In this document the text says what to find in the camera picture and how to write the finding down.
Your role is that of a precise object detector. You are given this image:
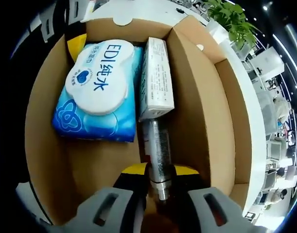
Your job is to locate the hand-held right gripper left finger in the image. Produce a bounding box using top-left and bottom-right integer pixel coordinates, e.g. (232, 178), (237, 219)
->
(76, 163), (149, 233)

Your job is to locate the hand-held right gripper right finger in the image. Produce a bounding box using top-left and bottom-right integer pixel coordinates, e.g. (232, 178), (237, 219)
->
(173, 165), (246, 233)

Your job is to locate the blue wet wipes pack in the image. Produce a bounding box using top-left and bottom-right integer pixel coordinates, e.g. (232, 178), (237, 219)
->
(52, 38), (144, 144)

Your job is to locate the silver metal bottle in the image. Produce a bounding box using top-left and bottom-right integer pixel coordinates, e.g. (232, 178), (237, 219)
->
(140, 118), (178, 207)

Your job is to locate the white medicine box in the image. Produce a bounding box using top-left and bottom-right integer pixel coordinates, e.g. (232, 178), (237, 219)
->
(138, 36), (175, 122)

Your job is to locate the brown cardboard shoe box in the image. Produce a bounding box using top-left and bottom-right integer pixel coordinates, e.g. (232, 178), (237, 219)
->
(24, 16), (253, 226)

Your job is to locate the person's white shirt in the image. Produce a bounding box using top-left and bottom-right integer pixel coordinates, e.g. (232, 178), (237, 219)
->
(16, 181), (54, 226)

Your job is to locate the potted green plant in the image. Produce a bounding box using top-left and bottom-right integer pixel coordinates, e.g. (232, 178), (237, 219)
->
(206, 0), (261, 51)

